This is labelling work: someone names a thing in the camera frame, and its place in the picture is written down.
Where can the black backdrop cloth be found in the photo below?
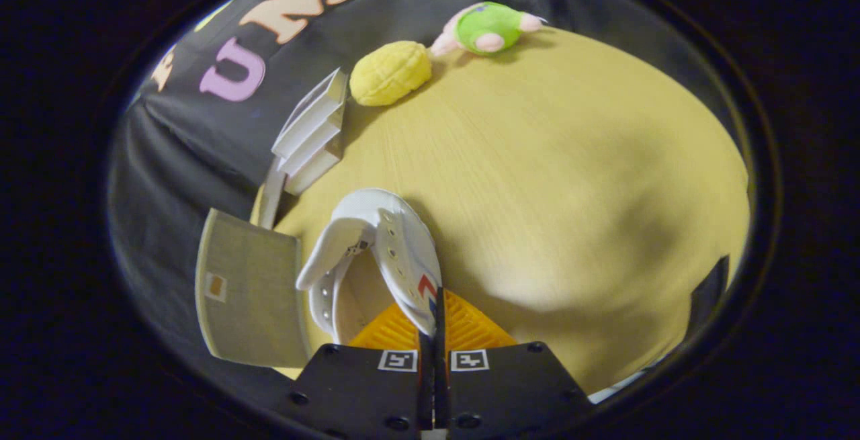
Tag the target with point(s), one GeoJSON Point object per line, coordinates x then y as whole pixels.
{"type": "Point", "coordinates": [201, 138]}

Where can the plain white book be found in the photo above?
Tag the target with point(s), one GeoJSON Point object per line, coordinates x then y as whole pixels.
{"type": "Point", "coordinates": [314, 168]}
{"type": "Point", "coordinates": [317, 141]}

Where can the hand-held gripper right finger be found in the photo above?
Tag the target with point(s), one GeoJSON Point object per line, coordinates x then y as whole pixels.
{"type": "Point", "coordinates": [510, 386]}

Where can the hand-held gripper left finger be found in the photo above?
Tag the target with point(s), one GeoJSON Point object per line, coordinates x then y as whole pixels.
{"type": "Point", "coordinates": [363, 386]}

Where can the grey fabric storage box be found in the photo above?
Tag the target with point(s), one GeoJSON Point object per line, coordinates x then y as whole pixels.
{"type": "Point", "coordinates": [248, 292]}

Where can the green and pink plush toy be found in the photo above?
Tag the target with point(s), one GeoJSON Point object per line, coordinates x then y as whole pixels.
{"type": "Point", "coordinates": [490, 23]}

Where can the white canvas shoe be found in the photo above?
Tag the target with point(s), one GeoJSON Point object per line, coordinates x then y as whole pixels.
{"type": "Point", "coordinates": [396, 232]}

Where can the yellow round plush cushion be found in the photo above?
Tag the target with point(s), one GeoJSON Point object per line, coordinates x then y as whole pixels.
{"type": "Point", "coordinates": [390, 74]}

